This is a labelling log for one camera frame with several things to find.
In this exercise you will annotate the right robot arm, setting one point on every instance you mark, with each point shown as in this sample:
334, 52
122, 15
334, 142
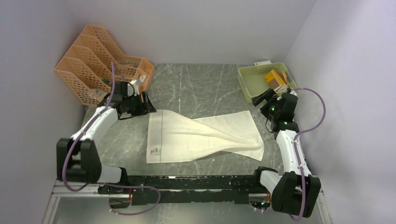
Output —
290, 160

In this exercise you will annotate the orange plastic file organizer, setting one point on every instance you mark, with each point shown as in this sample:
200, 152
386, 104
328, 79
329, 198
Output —
86, 66

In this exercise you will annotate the green plastic basket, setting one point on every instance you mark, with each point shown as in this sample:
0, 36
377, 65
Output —
251, 79

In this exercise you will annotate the yellow brown bear towel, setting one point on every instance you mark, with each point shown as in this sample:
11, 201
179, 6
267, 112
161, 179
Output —
277, 81

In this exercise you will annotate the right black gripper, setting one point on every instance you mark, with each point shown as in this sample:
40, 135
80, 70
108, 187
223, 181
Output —
267, 95

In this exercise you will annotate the white red card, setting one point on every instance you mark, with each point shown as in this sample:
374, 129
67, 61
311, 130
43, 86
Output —
262, 63

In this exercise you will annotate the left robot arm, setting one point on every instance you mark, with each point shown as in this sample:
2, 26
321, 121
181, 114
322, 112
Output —
77, 156

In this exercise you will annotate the aluminium rail frame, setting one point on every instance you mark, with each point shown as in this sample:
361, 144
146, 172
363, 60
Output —
124, 209

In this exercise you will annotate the cream white towel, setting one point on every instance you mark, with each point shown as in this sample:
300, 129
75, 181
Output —
174, 138

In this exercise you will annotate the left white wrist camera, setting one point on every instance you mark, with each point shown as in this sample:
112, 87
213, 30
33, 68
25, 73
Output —
134, 86

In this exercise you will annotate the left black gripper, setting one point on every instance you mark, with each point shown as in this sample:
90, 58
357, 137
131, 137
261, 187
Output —
149, 108

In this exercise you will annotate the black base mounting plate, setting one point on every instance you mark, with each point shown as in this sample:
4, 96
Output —
149, 189

